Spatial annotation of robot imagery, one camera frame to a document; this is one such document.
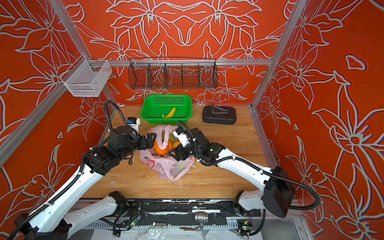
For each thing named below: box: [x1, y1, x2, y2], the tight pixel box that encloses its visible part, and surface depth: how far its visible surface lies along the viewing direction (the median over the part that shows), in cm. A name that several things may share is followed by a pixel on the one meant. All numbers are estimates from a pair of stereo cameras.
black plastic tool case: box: [202, 104, 237, 125], surface depth 109 cm
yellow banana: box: [162, 107, 176, 119], surface depth 114 cm
